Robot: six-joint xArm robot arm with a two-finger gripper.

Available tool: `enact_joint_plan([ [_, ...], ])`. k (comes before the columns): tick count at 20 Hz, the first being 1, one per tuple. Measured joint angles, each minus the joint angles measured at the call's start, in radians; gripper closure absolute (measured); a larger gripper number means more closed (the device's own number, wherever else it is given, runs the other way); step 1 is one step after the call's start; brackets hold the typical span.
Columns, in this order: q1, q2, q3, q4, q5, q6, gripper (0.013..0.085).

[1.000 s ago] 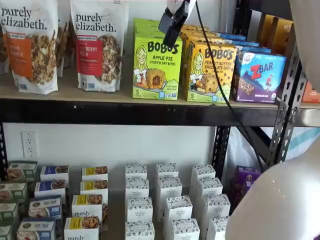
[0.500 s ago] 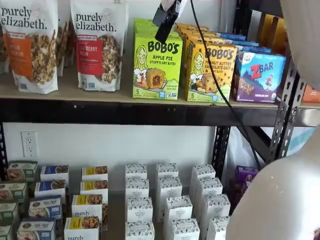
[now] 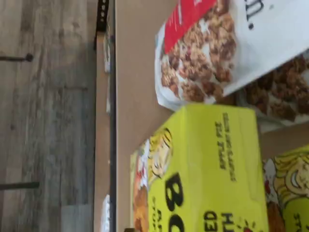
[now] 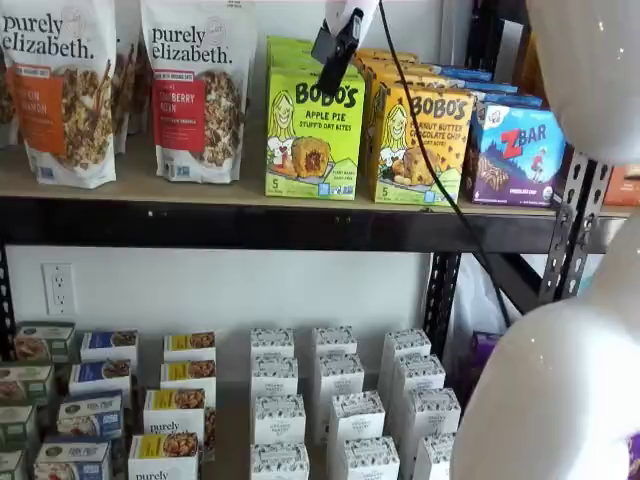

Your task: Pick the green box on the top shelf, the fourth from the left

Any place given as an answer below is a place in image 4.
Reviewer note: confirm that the purple snack box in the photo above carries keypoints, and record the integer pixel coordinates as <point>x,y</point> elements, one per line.
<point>485,355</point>

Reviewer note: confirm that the white patterned carton box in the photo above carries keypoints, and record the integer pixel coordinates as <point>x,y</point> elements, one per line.
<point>280,420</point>
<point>356,420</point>
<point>419,380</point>
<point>432,460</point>
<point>341,380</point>
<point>406,345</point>
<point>272,342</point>
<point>280,462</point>
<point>371,460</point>
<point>335,341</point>
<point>430,415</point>
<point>275,375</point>

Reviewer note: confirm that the green Bobo's apple pie box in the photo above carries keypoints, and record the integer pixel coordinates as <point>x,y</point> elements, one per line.
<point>290,42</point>
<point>290,61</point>
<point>315,140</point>

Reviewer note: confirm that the yellow Bobo's peanut butter box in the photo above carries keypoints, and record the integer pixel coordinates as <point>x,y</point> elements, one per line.
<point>400,80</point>
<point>387,54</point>
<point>395,66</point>
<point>420,150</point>

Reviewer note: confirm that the orange snack box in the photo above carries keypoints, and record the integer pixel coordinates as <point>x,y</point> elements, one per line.
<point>622,187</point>

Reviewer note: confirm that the blue label oatmeal box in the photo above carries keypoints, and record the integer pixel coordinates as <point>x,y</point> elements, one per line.
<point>90,415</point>
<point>100,375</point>
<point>110,345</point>
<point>72,460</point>

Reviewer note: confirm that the green label oatmeal box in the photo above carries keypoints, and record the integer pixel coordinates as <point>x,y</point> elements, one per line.
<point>11,465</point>
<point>17,425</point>
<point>27,385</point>
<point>45,340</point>

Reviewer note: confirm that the wooden shelf board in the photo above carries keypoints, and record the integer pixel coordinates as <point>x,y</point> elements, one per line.
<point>200,192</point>

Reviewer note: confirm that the granola bag orange label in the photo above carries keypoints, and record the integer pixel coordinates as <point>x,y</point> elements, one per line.
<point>60,100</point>

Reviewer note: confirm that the black perforated shelf upright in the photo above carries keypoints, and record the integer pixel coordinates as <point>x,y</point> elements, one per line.
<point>5,300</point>
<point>442,300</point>

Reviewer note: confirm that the black diagonal shelf brace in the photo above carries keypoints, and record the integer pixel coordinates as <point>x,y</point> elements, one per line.
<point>520,285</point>

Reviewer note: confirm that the white purely elizabeth granola bag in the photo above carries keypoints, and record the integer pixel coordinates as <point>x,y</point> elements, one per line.
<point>6,110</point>
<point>127,90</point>

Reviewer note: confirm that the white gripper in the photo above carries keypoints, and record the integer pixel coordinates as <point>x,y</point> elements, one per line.
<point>360,7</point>

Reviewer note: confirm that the blue purple ZBar box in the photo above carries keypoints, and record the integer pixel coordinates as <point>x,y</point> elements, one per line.
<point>515,160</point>
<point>460,72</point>
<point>485,86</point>
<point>510,99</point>

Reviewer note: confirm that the silver metal shelf beam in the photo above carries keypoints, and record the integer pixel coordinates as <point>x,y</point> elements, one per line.
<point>612,235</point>

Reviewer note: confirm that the yellow label granola box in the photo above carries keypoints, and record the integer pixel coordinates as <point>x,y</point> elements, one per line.
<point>190,344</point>
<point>162,457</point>
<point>175,410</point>
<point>187,375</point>

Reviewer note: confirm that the black metal shelf beam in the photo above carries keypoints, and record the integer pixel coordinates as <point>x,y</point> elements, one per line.
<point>250,230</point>

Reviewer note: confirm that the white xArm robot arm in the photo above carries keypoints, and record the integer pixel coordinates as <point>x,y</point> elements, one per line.
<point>550,400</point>

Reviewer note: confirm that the white wall power outlet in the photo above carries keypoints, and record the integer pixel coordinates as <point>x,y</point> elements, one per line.
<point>58,288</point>

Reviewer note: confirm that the white plastic sheet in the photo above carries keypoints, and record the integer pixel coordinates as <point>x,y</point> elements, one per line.
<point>475,300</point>

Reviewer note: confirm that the granola bag red label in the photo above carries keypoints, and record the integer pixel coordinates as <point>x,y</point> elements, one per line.
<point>200,100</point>

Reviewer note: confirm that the black metal shelf post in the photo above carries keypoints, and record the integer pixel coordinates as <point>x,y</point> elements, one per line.
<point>492,35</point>

